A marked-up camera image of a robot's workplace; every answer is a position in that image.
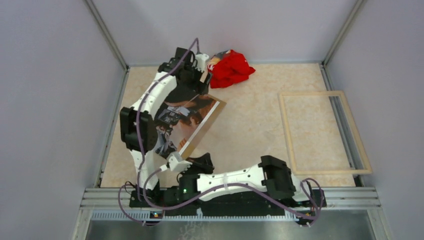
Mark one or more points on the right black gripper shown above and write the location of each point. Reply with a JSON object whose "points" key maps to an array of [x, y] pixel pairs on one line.
{"points": [[204, 162]]}

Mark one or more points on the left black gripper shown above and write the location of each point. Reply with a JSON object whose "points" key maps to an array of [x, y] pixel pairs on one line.
{"points": [[199, 87]]}

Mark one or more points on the printed photo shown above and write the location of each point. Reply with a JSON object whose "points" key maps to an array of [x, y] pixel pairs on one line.
{"points": [[185, 126]]}

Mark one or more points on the light wooden picture frame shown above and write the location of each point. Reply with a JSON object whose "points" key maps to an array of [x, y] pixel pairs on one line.
{"points": [[367, 169]]}

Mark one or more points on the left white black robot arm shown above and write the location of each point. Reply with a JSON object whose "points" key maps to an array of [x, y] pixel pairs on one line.
{"points": [[137, 128]]}

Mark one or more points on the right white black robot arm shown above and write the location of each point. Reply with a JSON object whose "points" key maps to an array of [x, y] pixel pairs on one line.
{"points": [[271, 178]]}

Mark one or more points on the crumpled red cloth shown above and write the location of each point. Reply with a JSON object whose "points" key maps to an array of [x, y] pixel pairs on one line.
{"points": [[228, 68]]}

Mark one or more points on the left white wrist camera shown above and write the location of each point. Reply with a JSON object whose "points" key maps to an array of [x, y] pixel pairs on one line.
{"points": [[201, 61]]}

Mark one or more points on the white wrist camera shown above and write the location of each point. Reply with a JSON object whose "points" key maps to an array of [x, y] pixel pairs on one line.
{"points": [[201, 61], [177, 164]]}

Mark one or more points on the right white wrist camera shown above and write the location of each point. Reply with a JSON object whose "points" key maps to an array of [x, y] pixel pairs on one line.
{"points": [[177, 164]]}

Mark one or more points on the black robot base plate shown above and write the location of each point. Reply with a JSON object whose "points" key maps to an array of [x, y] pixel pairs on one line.
{"points": [[244, 204]]}

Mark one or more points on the aluminium rail with cable duct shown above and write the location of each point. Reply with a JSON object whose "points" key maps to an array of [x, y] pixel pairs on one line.
{"points": [[109, 203]]}

